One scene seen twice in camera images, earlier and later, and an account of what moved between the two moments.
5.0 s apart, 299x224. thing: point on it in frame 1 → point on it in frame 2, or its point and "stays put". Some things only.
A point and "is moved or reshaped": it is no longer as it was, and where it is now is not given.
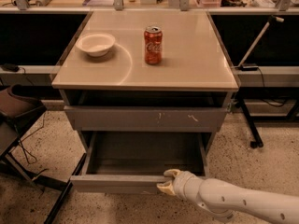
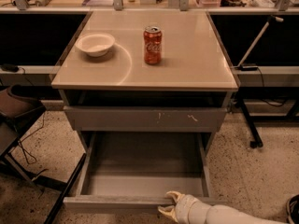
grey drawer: [135, 162] is moved or reshaped
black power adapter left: [10, 67] stays put
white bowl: [95, 44] stays put
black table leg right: [257, 141] stays put
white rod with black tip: [272, 18] stays put
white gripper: [181, 183] → [186, 206]
